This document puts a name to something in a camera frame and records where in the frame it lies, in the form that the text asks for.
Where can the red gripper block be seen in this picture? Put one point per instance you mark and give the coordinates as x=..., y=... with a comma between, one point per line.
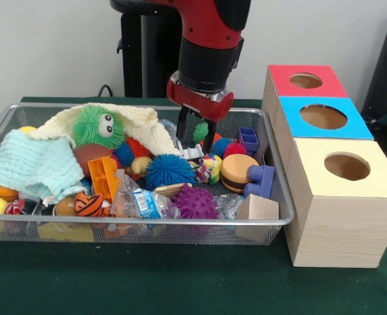
x=196, y=101

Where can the yellow multicolour knot toy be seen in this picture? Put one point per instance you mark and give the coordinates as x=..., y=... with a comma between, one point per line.
x=209, y=169

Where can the cream waffle cloth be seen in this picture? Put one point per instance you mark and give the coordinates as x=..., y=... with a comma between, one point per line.
x=147, y=129

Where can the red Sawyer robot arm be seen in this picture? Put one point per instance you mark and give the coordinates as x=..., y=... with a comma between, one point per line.
x=210, y=33

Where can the shallow clear mesh bin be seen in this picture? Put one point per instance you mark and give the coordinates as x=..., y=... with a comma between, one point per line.
x=193, y=233

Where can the wooden box with three holes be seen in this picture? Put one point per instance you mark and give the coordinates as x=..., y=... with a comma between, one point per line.
x=341, y=229

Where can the blue spiky ball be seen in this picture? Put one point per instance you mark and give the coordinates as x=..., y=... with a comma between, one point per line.
x=170, y=172

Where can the round tan wooden disc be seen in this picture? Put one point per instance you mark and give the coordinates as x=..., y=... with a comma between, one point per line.
x=238, y=167

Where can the purple spiky ball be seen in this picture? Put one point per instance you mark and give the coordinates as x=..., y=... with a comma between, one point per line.
x=196, y=203

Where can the purple toy block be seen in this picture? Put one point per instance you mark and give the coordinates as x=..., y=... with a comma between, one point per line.
x=261, y=182

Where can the crushed clear plastic bottle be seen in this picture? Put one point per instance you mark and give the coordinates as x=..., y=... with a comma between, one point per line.
x=143, y=200

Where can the plain wooden cube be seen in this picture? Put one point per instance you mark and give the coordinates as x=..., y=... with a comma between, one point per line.
x=258, y=208

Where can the green fuzzy googly-eyed toy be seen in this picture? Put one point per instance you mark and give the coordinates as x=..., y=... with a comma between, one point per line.
x=89, y=126

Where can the light blue waffle cloth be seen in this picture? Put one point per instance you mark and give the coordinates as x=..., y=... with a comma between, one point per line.
x=32, y=160

